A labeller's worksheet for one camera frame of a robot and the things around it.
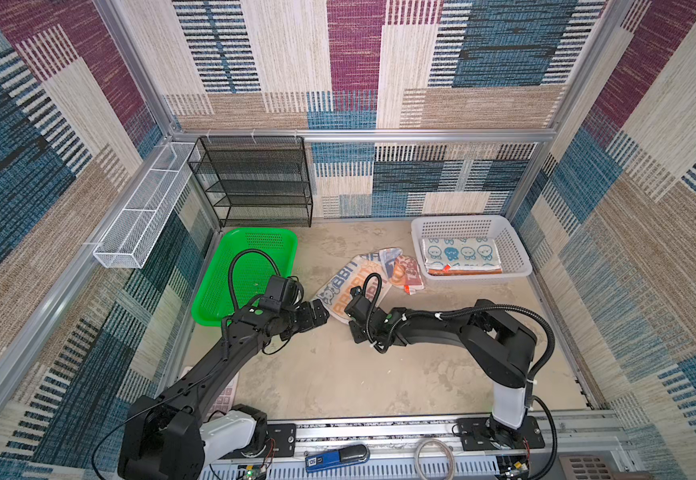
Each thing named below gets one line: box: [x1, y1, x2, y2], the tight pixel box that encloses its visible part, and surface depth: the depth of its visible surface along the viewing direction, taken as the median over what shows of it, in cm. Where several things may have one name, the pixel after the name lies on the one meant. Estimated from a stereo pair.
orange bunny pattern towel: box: [428, 265, 503, 276], surface depth 104 cm
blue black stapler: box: [305, 444, 371, 472], surface depth 70 cm
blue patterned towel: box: [420, 238, 502, 270], surface depth 107 cm
